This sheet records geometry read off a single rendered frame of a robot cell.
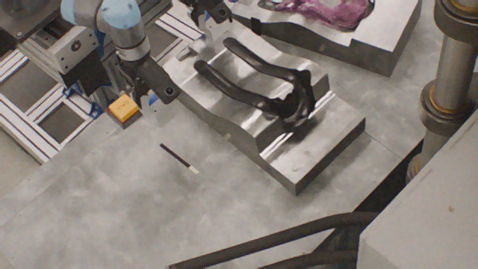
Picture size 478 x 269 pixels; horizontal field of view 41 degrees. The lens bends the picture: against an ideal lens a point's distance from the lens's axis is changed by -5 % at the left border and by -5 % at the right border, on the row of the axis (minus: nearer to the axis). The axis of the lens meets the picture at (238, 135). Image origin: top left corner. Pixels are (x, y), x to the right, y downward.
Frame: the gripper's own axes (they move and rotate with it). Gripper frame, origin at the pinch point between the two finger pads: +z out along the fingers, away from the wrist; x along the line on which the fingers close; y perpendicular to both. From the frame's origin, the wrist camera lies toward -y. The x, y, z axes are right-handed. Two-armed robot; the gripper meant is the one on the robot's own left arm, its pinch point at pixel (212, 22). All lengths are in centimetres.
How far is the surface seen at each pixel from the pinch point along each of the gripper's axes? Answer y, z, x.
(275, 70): -22.4, 1.4, -1.0
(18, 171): 67, 95, 73
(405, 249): -81, -70, 31
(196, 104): -13.0, 2.9, 19.0
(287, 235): -56, -8, 30
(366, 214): -66, -11, 16
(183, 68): -2.7, 2.7, 14.1
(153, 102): -8.4, -5.5, 27.7
